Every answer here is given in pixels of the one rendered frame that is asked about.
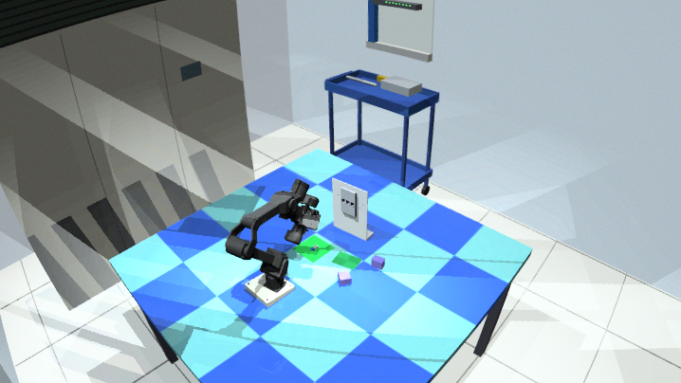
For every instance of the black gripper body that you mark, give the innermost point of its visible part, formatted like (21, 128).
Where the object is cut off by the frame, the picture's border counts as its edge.
(296, 236)

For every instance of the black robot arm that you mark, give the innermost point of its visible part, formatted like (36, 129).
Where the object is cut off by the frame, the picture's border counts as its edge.
(274, 263)

